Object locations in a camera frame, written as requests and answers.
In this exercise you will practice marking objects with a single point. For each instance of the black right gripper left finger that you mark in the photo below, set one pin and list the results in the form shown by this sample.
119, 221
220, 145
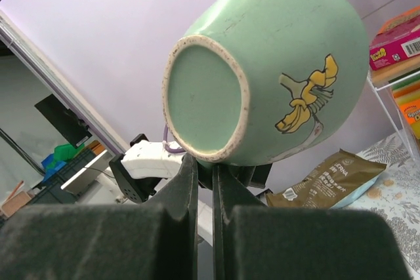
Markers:
153, 240

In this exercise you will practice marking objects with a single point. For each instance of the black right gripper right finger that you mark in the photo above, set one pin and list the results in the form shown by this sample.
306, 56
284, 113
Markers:
253, 241

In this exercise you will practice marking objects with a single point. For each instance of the green ceramic mug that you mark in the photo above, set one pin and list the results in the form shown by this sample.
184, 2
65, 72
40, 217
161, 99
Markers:
252, 82

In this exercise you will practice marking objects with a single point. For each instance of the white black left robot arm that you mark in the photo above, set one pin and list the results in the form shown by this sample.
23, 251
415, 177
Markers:
148, 169

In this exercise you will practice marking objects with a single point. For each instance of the brown snack bag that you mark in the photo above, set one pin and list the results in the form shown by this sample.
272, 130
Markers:
335, 183

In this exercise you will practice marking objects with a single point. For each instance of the orange yellow sponge pack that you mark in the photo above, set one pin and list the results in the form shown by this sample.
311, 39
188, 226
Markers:
406, 96

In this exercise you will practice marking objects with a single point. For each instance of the pink sponge box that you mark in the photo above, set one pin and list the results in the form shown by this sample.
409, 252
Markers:
396, 41

